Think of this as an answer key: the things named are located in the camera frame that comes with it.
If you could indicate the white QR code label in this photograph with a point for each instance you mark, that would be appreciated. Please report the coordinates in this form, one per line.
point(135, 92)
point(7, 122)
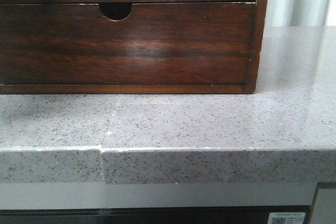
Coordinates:
point(286, 218)

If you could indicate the dark wooden drawer cabinet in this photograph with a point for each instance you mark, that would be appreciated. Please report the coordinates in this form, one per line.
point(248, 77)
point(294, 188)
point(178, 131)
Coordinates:
point(117, 11)

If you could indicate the dark appliance under counter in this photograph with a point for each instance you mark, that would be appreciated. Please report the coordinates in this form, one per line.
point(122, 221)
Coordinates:
point(261, 214)

